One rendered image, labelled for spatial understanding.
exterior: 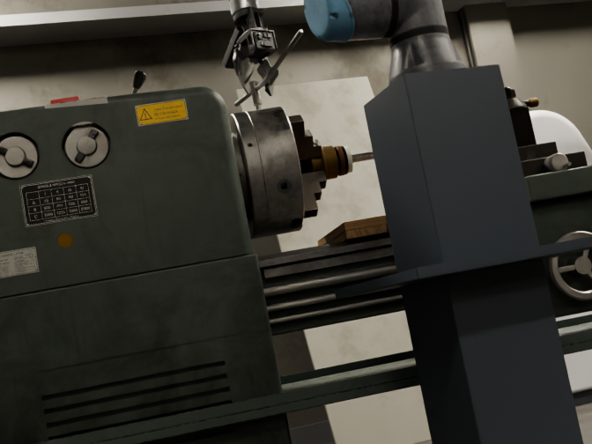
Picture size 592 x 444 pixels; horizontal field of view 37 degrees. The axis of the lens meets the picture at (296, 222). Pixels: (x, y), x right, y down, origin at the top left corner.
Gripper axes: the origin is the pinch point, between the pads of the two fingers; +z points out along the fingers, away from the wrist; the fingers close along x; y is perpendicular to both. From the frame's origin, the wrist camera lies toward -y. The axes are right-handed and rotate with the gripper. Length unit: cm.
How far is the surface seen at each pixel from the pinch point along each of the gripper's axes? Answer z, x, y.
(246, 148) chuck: 17.9, -11.6, 7.1
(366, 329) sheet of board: 43, 173, -188
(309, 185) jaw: 25.9, 7.4, 3.2
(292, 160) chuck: 22.6, -2.5, 11.6
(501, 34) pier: -131, 322, -170
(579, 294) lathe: 66, 43, 45
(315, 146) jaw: 17.0, 9.3, 6.5
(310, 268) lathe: 47.8, -1.7, 8.7
